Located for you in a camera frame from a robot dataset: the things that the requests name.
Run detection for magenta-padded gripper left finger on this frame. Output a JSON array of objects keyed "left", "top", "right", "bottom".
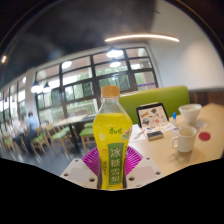
[{"left": 59, "top": 146, "right": 100, "bottom": 190}]

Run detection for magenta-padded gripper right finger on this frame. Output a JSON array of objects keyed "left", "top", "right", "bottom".
[{"left": 125, "top": 145, "right": 165, "bottom": 190}]

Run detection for yellow drink bottle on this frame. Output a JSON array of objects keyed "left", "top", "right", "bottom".
[{"left": 92, "top": 85, "right": 134, "bottom": 191}]

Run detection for small dark box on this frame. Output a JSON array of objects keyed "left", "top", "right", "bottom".
[{"left": 146, "top": 130, "right": 164, "bottom": 141}]

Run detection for white paper sheets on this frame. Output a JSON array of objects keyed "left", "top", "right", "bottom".
[{"left": 129, "top": 123, "right": 183, "bottom": 143}]

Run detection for group of wooden green-seat chairs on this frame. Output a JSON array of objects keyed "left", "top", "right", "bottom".
[{"left": 0, "top": 121, "right": 98, "bottom": 156}]

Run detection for white mug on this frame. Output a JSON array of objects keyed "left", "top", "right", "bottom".
[{"left": 171, "top": 125, "right": 198, "bottom": 154}]

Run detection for wooden dining table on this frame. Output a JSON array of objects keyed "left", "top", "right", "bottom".
[{"left": 53, "top": 114, "right": 89, "bottom": 151}]

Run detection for black-framed picture tablet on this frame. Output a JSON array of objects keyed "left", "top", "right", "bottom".
[{"left": 135, "top": 102, "right": 170, "bottom": 129}]

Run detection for small blue-capped bottle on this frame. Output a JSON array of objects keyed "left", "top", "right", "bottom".
[{"left": 171, "top": 111, "right": 178, "bottom": 127}]

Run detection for person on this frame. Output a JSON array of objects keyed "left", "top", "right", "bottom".
[{"left": 24, "top": 111, "right": 40, "bottom": 154}]

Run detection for green upholstered bench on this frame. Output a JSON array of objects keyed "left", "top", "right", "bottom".
[{"left": 118, "top": 85, "right": 191, "bottom": 125}]

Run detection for group of pendant lamps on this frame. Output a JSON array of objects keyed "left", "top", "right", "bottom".
[{"left": 30, "top": 46, "right": 125, "bottom": 95}]

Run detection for curved linear ceiling light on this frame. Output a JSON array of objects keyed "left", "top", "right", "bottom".
[{"left": 104, "top": 33, "right": 180, "bottom": 44}]

